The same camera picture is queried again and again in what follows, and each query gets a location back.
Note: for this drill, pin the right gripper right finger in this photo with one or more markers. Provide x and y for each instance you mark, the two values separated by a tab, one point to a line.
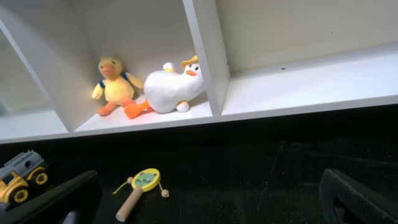
357	202

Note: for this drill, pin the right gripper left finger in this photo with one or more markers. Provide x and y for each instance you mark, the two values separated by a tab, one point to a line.
62	202

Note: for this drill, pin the grey and yellow toy truck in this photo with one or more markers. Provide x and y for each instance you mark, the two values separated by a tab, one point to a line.
12	186

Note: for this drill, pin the yellow rattle drum toy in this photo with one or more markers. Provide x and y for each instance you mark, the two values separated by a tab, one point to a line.
145	180

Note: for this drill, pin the yellow plush duck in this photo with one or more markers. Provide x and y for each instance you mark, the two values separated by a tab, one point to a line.
116	88

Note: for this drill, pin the white shelf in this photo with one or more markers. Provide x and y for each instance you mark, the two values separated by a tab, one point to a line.
295	90

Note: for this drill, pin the white plush goose with hat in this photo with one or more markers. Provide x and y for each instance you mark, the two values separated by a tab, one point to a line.
168	90

